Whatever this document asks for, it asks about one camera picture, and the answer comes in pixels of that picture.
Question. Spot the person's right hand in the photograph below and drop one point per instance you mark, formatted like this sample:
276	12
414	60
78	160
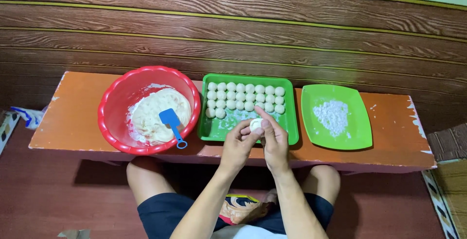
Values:
275	144

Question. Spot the person's left hand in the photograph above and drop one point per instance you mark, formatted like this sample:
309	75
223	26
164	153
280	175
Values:
235	149

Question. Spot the single white dough ball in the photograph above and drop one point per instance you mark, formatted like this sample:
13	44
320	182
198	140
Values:
255	123

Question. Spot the green rectangular plastic tray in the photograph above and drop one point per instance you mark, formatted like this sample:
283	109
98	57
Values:
288	122

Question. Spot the rows of shaped dough balls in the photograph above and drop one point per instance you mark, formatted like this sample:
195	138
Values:
245	96

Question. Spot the person's right leg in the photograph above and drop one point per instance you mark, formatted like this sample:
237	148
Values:
323	182

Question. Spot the person's leg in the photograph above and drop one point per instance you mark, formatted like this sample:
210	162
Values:
323	182
146	180

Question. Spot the white flour pile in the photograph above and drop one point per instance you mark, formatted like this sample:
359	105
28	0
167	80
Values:
332	117

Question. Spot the printed white shirt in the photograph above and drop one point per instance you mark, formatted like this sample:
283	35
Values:
244	213

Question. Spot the blue plastic spatula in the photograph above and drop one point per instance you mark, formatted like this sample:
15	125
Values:
171	119

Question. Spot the green square plastic plate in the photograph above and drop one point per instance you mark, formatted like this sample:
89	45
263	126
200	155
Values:
361	129

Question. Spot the cream dough mass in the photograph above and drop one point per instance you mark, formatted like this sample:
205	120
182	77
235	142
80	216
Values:
151	113

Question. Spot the person's left leg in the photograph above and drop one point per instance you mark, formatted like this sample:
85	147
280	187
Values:
146	180

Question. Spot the dark blue shorts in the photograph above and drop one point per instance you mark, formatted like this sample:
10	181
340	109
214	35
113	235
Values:
160	215

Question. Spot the red plastic basin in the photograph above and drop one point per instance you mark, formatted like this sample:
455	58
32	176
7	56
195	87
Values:
116	100

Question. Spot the patterned woven mat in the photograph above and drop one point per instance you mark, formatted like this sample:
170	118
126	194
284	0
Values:
6	129
439	202

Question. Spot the paper scrap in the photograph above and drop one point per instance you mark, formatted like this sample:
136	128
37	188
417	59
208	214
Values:
74	234

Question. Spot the white and blue plastic bag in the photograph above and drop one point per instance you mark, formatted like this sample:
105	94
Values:
29	117

